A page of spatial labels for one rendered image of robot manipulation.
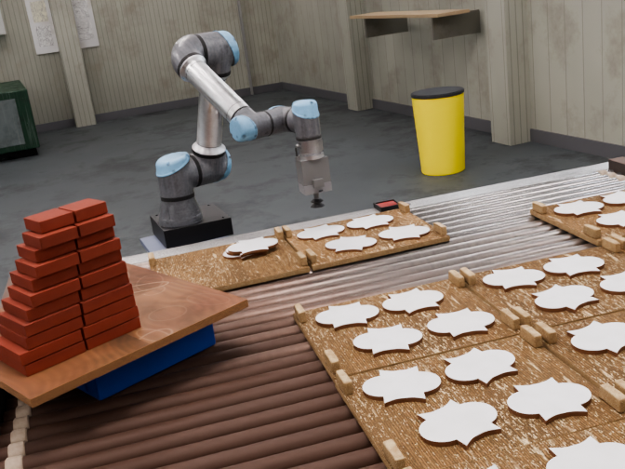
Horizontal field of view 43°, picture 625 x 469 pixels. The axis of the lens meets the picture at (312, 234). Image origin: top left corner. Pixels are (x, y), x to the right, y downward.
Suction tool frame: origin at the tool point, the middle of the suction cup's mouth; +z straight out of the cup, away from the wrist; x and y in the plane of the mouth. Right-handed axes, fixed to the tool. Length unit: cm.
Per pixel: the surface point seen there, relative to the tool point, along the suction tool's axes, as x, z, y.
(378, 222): -3.9, 8.1, 17.5
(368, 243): -19.9, 8.1, 7.8
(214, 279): -18.7, 8.9, -37.0
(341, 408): -97, 11, -28
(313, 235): -2.8, 8.1, -3.1
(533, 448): -127, 9, -7
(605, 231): -49, 9, 64
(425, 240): -25.7, 8.9, 22.7
